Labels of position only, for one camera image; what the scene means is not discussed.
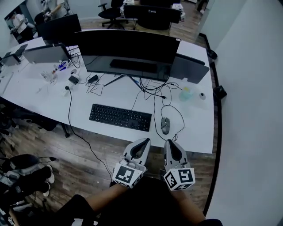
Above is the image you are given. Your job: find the black adapter cable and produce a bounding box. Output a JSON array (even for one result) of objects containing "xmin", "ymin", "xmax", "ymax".
[{"xmin": 84, "ymin": 72, "xmax": 105, "ymax": 97}]

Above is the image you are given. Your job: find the person's right forearm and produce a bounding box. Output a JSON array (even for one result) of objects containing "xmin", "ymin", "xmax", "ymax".
[{"xmin": 176, "ymin": 188, "xmax": 207, "ymax": 223}]

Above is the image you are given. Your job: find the white power strip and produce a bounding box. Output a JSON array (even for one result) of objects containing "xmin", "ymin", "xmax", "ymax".
[{"xmin": 61, "ymin": 73, "xmax": 80, "ymax": 97}]

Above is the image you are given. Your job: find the black keyboard cable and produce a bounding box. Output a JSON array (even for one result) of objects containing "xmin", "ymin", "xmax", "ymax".
[{"xmin": 130, "ymin": 89, "xmax": 145, "ymax": 111}]

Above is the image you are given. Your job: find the person's left forearm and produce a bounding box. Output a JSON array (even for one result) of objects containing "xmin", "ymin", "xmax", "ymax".
[{"xmin": 84, "ymin": 181, "xmax": 125, "ymax": 214}]

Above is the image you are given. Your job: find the small white fan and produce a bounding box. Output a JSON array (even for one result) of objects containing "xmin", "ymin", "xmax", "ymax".
[{"xmin": 40, "ymin": 70, "xmax": 53, "ymax": 82}]

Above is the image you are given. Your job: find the black chair under desk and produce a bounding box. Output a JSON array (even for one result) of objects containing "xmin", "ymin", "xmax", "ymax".
[{"xmin": 0, "ymin": 105, "xmax": 58, "ymax": 133}]

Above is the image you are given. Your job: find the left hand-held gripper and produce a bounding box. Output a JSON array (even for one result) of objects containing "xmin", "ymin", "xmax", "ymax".
[{"xmin": 112, "ymin": 138, "xmax": 152, "ymax": 189}]

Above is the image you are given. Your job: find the clear plastic container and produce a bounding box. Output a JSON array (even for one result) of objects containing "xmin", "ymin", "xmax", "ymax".
[{"xmin": 178, "ymin": 86, "xmax": 193, "ymax": 102}]

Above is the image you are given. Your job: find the black keyboard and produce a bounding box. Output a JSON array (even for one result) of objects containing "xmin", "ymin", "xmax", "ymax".
[{"xmin": 88, "ymin": 103, "xmax": 153, "ymax": 132}]

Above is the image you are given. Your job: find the curved black monitor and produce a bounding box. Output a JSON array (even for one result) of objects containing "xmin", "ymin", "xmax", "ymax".
[{"xmin": 73, "ymin": 29, "xmax": 182, "ymax": 82}]

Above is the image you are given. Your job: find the blue and white packet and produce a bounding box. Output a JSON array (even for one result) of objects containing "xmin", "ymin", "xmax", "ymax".
[{"xmin": 57, "ymin": 61, "xmax": 69, "ymax": 72}]

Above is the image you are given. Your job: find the long black power cable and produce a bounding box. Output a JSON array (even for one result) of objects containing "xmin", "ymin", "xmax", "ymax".
[{"xmin": 64, "ymin": 85, "xmax": 115, "ymax": 183}]

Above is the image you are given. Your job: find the grey mouse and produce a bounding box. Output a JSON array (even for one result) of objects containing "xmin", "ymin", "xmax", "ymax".
[{"xmin": 161, "ymin": 117, "xmax": 171, "ymax": 136}]

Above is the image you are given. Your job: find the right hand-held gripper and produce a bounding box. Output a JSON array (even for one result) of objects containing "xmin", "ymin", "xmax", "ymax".
[{"xmin": 163, "ymin": 139, "xmax": 196, "ymax": 192}]

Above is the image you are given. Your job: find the black monitor stand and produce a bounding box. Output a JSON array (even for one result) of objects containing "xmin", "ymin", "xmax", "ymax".
[{"xmin": 103, "ymin": 75, "xmax": 142, "ymax": 90}]

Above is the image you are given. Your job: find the black baseboard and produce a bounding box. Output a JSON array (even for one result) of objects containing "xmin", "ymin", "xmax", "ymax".
[{"xmin": 198, "ymin": 32, "xmax": 223, "ymax": 218}]

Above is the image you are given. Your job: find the black monitor cable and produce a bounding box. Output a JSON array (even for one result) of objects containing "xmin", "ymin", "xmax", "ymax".
[{"xmin": 139, "ymin": 75, "xmax": 184, "ymax": 100}]

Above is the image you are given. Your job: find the person's black clothing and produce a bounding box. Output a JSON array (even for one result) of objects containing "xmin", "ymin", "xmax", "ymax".
[{"xmin": 52, "ymin": 176, "xmax": 224, "ymax": 226}]

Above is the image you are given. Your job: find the grey desk partition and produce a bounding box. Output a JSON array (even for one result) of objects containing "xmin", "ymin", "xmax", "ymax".
[
  {"xmin": 170, "ymin": 53, "xmax": 210, "ymax": 85},
  {"xmin": 23, "ymin": 44, "xmax": 72, "ymax": 65}
]

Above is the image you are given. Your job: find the black office chair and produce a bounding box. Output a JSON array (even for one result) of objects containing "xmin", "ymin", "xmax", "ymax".
[{"xmin": 97, "ymin": 0, "xmax": 129, "ymax": 30}]

